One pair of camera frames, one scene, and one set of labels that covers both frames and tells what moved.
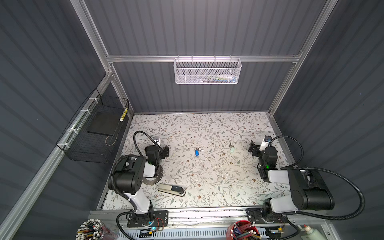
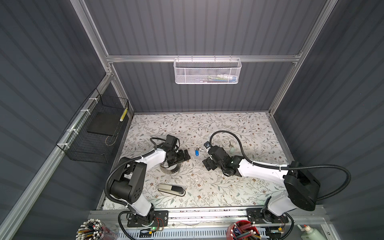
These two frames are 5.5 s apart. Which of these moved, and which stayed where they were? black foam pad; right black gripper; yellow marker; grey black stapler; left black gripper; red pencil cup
Moved: left black gripper; right black gripper
Stayed: black foam pad; grey black stapler; yellow marker; red pencil cup
